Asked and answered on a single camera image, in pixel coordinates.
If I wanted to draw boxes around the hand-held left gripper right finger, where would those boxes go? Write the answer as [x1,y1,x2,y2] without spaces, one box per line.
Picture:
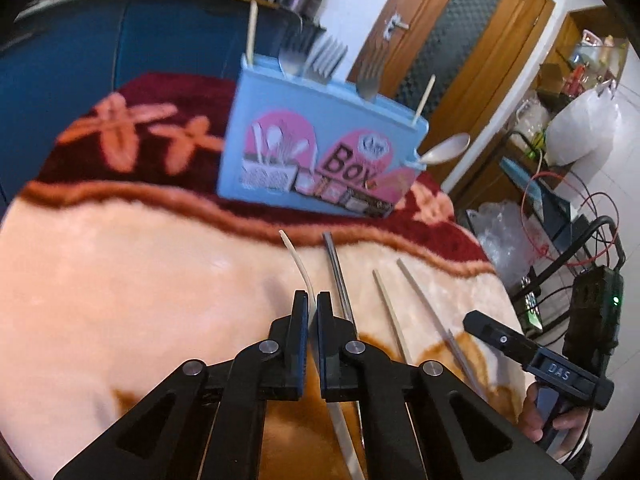
[318,292,571,480]

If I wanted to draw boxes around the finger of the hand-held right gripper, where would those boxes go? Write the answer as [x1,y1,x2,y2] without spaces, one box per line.
[462,310,543,368]

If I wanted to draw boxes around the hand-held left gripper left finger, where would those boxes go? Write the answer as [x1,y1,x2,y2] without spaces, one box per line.
[52,291,309,480]

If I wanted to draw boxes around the silver metal chopstick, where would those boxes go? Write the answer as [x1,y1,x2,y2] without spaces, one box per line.
[396,258,471,376]
[446,329,488,401]

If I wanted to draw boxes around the white chopstick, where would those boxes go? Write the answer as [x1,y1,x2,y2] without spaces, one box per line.
[278,230,366,480]

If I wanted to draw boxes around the beige plastic spoon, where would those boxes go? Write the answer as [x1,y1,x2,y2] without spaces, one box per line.
[412,132,472,168]

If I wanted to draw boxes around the wooden chopstick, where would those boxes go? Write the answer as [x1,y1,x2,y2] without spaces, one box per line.
[411,75,437,127]
[244,0,259,67]

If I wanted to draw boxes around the blue utensil holder box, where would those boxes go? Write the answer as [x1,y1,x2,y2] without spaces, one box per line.
[216,55,430,220]

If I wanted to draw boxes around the wide-headed steel fork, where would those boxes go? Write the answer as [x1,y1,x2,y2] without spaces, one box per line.
[277,12,321,78]

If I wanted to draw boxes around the person's right hand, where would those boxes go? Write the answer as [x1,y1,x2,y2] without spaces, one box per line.
[522,384,592,456]

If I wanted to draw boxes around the dark metal chopstick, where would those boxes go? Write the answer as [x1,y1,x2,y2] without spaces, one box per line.
[321,231,357,323]

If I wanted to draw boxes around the ivory chopstick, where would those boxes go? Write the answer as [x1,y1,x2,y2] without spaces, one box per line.
[372,270,416,366]

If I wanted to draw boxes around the clear plastic bag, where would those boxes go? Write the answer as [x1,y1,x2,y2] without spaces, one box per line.
[472,200,536,286]

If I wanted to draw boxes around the black metal rack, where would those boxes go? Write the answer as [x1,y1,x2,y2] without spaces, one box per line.
[500,130,626,331]

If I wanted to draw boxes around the blue tray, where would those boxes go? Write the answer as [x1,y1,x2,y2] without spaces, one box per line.
[500,157,573,236]

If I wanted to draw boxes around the pink and maroon fleece blanket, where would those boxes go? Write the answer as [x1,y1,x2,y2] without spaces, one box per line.
[0,72,523,480]

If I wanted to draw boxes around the white plastic bag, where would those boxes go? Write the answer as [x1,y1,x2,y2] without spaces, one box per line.
[545,82,621,168]

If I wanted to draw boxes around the wooden shelf unit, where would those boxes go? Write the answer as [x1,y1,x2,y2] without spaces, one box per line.
[537,10,631,111]

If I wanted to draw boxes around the wooden door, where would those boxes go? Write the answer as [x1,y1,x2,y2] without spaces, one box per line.
[347,0,556,196]

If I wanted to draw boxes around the blue base cabinets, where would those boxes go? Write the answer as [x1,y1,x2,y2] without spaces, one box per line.
[0,0,301,201]

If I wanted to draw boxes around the dark steel pot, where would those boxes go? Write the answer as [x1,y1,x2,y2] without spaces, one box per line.
[275,0,321,18]

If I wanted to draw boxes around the red cable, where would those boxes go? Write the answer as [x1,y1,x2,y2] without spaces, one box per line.
[520,170,608,268]

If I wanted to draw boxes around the silver door handle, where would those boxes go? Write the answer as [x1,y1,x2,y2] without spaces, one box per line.
[384,10,412,41]

